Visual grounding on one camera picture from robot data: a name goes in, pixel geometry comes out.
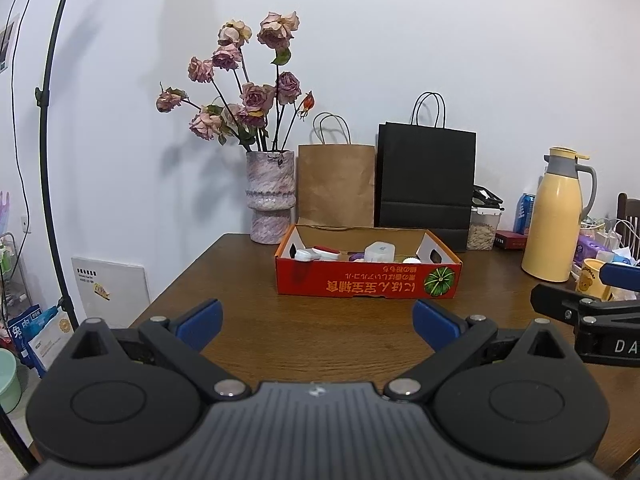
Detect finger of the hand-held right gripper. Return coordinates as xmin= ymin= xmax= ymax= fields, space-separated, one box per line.
xmin=598 ymin=262 xmax=640 ymax=294
xmin=529 ymin=283 xmax=640 ymax=331

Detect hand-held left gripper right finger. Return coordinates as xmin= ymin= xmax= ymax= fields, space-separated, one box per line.
xmin=382 ymin=299 xmax=576 ymax=403

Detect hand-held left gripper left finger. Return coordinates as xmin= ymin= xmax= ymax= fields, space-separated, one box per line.
xmin=65 ymin=299 xmax=251 ymax=402

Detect translucent white plastic box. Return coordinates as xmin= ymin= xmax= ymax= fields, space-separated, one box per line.
xmin=364 ymin=242 xmax=396 ymax=263

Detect orange cardboard box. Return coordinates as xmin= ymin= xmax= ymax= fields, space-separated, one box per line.
xmin=274 ymin=223 xmax=464 ymax=300

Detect yellow mug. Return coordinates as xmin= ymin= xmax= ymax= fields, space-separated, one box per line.
xmin=574 ymin=258 xmax=614 ymax=302

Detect purple tissue pack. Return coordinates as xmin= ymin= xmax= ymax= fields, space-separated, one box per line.
xmin=574 ymin=237 xmax=614 ymax=264

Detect dark wooden chair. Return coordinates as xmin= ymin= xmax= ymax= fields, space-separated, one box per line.
xmin=615 ymin=192 xmax=640 ymax=257

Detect yellow thermos jug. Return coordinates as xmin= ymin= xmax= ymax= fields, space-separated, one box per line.
xmin=521 ymin=147 xmax=598 ymax=283

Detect dark red flat box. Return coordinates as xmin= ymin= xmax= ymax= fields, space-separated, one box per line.
xmin=494 ymin=230 xmax=529 ymax=251

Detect blue drink can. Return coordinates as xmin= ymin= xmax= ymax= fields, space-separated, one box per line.
xmin=514 ymin=192 xmax=536 ymax=235

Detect white flat board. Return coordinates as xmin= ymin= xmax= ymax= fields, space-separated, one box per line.
xmin=70 ymin=256 xmax=151 ymax=332

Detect clear seed container black lid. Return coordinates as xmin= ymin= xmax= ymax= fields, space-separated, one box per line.
xmin=467 ymin=184 xmax=504 ymax=252

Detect mottled pink ceramic vase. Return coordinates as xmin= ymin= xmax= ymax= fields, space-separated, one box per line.
xmin=245 ymin=149 xmax=296 ymax=245

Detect black paper bag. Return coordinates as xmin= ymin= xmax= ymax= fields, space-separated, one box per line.
xmin=374 ymin=92 xmax=477 ymax=254

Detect blue and white packets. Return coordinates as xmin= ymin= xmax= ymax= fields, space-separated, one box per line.
xmin=7 ymin=304 xmax=77 ymax=377

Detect brown paper bag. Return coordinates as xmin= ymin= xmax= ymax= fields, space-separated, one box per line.
xmin=297 ymin=112 xmax=376 ymax=229

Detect green plastic basin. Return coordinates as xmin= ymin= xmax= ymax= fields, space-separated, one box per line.
xmin=0 ymin=348 xmax=24 ymax=414

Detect black light stand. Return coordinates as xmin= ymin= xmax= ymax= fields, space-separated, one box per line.
xmin=0 ymin=0 xmax=84 ymax=480

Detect dried pink roses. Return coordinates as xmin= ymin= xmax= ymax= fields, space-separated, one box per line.
xmin=155 ymin=10 xmax=316 ymax=154

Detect white charger cables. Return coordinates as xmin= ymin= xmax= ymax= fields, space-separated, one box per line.
xmin=597 ymin=217 xmax=640 ymax=262

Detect cluttered wire shelf rack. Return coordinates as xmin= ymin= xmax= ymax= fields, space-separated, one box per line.
xmin=0 ymin=232 xmax=32 ymax=312

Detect black hanging cable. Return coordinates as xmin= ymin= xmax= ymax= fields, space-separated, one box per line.
xmin=9 ymin=0 xmax=37 ymax=233

